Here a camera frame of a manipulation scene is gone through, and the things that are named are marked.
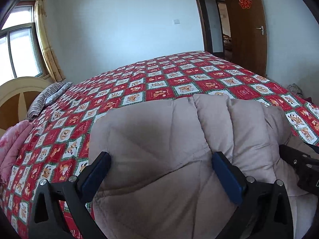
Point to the red double happiness decoration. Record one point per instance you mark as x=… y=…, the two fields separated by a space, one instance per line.
x=245 y=4

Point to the cream and brown headboard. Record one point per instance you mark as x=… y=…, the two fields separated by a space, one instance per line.
x=17 y=96

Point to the grey clothes pile on floor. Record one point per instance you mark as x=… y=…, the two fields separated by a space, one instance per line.
x=293 y=88

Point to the window with metal frame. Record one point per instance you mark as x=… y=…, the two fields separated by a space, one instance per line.
x=20 y=51

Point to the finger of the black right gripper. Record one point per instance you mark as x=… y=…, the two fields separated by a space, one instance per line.
x=301 y=162

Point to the grey striped pillow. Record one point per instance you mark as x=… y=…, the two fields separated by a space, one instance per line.
x=47 y=97

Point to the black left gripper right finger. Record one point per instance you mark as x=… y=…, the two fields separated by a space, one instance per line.
x=263 y=209

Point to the silver door handle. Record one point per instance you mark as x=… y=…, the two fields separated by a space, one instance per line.
x=261 y=29

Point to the red checkered cartoon bedspread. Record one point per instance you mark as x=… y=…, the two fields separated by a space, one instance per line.
x=58 y=144

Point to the pink folded quilt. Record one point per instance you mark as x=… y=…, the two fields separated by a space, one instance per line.
x=11 y=143

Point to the beige quilted down jacket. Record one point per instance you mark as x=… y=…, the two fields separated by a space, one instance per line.
x=161 y=183

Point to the yellow patterned curtain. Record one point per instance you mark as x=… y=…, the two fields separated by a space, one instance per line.
x=46 y=49

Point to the brown wooden door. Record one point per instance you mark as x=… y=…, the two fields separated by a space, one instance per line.
x=249 y=47

